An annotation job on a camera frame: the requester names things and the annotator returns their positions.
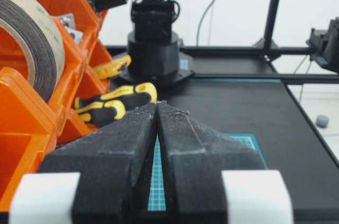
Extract black aluminium frame stand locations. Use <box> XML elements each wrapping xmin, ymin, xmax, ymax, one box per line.
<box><xmin>104</xmin><ymin>0</ymin><xmax>339</xmax><ymax>85</ymax></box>

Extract roll of double-sided tape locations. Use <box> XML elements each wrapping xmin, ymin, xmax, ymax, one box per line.
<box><xmin>1</xmin><ymin>0</ymin><xmax>66</xmax><ymax>102</ymax></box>

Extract small grey cap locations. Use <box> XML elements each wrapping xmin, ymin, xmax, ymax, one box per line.
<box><xmin>316</xmin><ymin>114</ymin><xmax>329</xmax><ymax>129</ymax></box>

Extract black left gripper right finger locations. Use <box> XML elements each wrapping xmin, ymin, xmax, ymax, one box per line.
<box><xmin>156</xmin><ymin>101</ymin><xmax>294</xmax><ymax>224</ymax></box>

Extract orange stacked bin rack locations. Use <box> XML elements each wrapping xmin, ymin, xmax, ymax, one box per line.
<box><xmin>1</xmin><ymin>0</ymin><xmax>111</xmax><ymax>215</ymax></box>

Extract metal corner brackets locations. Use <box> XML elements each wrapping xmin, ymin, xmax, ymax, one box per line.
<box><xmin>57</xmin><ymin>13</ymin><xmax>83</xmax><ymax>44</ymax></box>

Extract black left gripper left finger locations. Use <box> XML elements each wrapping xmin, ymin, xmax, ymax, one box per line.
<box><xmin>8</xmin><ymin>102</ymin><xmax>157</xmax><ymax>224</ymax></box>

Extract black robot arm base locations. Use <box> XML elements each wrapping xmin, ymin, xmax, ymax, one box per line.
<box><xmin>120</xmin><ymin>0</ymin><xmax>194</xmax><ymax>87</ymax></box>

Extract black table mat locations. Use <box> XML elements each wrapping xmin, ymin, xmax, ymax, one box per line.
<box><xmin>110</xmin><ymin>77</ymin><xmax>339</xmax><ymax>222</ymax></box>

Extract grey cable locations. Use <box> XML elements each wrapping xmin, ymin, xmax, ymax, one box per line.
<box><xmin>195</xmin><ymin>0</ymin><xmax>235</xmax><ymax>47</ymax></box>

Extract green cutting mat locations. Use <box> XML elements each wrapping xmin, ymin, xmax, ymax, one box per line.
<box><xmin>147</xmin><ymin>131</ymin><xmax>262</xmax><ymax>212</ymax></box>

